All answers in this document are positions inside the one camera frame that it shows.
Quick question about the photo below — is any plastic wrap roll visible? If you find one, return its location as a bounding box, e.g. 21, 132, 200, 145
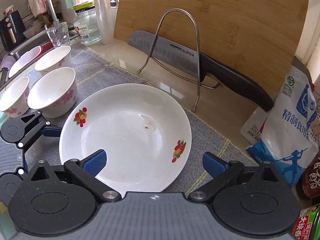
94, 0, 117, 45

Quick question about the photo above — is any white plate in sink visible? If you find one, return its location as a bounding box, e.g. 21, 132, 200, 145
8, 46, 42, 79

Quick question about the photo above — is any wire rack stand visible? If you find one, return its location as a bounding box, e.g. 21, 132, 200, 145
137, 8, 222, 112

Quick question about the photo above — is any blue white salt bag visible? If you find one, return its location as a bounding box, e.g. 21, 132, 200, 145
247, 67, 319, 186

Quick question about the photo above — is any dark vinegar bottle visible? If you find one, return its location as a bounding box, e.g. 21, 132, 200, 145
296, 153, 319, 199

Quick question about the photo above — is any pink cloth on faucet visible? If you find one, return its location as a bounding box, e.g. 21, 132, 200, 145
28, 0, 48, 17

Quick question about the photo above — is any white plate with stain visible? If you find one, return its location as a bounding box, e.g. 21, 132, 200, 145
59, 83, 192, 194

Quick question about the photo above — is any drinking glass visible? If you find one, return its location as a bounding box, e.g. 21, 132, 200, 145
46, 22, 71, 48

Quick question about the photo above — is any steel kitchen knife black handle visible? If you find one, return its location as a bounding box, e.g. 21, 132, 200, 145
127, 30, 275, 113

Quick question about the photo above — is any grey checked dish mat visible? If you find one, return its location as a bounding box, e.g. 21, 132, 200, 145
25, 46, 256, 193

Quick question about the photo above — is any black air fryer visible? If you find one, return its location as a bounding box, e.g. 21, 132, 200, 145
1, 10, 27, 51

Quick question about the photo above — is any white bowl pink flowers small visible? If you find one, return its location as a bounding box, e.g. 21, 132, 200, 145
1, 76, 30, 118

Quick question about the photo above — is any glass jar with label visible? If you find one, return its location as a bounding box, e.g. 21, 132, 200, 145
73, 6, 101, 46

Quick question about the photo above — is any bamboo cutting board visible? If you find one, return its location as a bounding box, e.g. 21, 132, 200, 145
114, 0, 309, 96

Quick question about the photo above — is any green lid sauce jar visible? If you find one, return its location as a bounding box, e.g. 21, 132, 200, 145
292, 204, 320, 240

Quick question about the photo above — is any kitchen faucet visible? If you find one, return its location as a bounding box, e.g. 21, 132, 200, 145
46, 0, 59, 27

